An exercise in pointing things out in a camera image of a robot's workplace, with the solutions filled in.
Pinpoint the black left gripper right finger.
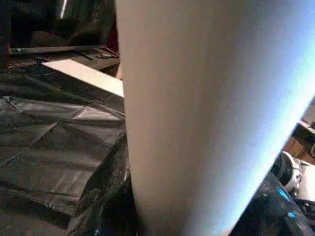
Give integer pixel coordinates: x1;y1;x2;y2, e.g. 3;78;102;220
230;172;315;236

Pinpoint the white plastic table leg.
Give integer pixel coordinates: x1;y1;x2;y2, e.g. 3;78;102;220
115;0;315;236

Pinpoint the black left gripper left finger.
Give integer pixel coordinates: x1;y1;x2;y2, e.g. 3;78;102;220
65;132;140;236

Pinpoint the white flat board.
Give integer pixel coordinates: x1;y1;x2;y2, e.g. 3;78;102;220
41;59;125;99

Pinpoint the black work mat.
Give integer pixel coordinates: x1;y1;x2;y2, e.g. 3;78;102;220
0;63;128;236

